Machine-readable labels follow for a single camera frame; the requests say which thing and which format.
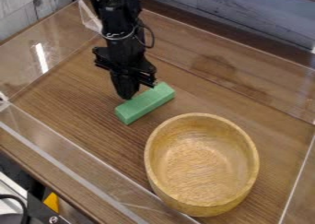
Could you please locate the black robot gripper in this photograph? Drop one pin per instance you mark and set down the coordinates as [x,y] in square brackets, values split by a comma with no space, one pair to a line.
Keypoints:
[122,59]

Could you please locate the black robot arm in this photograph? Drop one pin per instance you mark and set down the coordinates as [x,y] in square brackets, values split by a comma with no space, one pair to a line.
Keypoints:
[118,16]

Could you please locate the green rectangular block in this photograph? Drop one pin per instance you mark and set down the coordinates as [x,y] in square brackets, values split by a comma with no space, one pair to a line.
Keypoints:
[144,103]

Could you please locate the brown wooden bowl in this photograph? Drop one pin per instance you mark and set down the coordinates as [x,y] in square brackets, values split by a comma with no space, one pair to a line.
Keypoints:
[201,163]

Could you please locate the black and yellow equipment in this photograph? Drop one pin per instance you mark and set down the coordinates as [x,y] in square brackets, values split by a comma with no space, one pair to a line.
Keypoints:
[38,213]

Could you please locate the clear acrylic corner bracket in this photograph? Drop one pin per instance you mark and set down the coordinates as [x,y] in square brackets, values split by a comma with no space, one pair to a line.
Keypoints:
[88,18]

